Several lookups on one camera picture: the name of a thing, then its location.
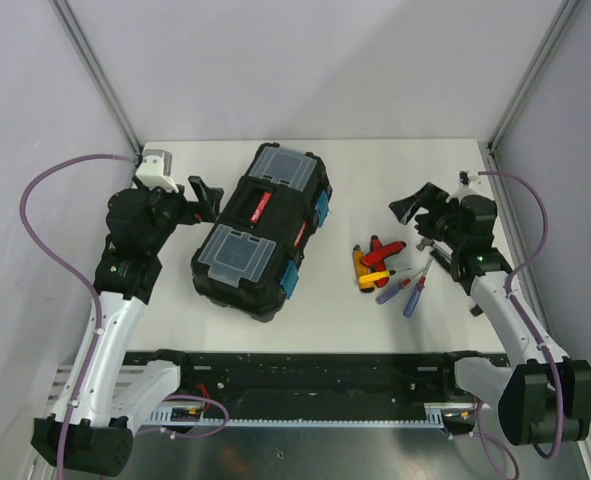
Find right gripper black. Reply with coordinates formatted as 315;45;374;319
390;182;466;250

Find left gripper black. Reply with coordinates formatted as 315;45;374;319
133;172;222;253

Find black plastic toolbox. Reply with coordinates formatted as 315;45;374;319
191;143;332;323

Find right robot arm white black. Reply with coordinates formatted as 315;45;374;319
389;183;591;446

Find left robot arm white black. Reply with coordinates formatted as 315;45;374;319
31;176;224;477

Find blue screwdriver right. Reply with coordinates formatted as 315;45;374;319
403;256;433;318

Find blue screwdriver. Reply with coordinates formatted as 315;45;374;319
403;256;433;318
375;271;422;305

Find yellow utility knife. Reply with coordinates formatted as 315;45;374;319
352;245;389;293

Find blue screwdriver left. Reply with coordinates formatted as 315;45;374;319
375;271;422;305

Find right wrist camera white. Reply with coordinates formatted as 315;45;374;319
456;170;481;198

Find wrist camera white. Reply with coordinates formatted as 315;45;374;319
135;149;179;193
456;170;481;198

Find claw hammer black handle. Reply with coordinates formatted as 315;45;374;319
416;238;454;273

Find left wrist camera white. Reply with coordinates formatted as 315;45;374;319
135;149;179;193

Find red handled pliers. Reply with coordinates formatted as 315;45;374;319
360;235;407;268

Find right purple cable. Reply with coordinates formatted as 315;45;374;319
474;170;566;460

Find purple cable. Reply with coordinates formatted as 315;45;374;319
474;170;566;460
19;153;141;480

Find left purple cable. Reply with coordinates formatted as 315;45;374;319
19;153;141;480

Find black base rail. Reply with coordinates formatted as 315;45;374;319
124;350;506;416

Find grey slotted cable duct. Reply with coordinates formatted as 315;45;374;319
143;403;475;429

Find left aluminium frame post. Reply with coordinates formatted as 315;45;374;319
48;0;142;154

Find aluminium frame post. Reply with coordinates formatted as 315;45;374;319
487;0;585;154
48;0;142;154

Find right aluminium frame post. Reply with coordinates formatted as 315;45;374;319
487;0;585;154

